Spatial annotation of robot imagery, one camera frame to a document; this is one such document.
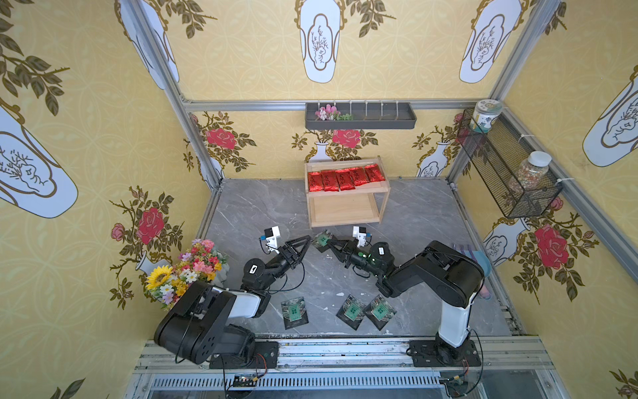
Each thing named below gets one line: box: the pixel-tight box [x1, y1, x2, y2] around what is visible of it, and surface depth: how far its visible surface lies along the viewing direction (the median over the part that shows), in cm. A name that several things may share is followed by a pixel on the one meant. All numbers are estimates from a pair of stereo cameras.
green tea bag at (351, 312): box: [335, 293, 367, 331], surface depth 83 cm
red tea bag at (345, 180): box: [335, 169, 356, 192], surface depth 92 cm
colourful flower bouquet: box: [145, 238, 231, 310], surface depth 76 cm
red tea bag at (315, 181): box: [307, 171, 324, 193], surface depth 91 cm
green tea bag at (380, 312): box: [362, 294, 398, 331], surface depth 83 cm
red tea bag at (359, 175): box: [348, 166, 371, 187], surface depth 92 cm
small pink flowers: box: [314, 103, 354, 121], surface depth 89 cm
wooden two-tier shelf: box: [304, 155, 392, 229], surface depth 95 cm
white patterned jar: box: [469, 98, 504, 134], surface depth 87 cm
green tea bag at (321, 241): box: [310, 230, 333, 253], surface depth 87 cm
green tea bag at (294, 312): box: [280, 296, 310, 331], surface depth 83 cm
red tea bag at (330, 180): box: [320, 169, 340, 193], surface depth 92 cm
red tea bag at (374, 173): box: [364, 162, 387, 183], surface depth 94 cm
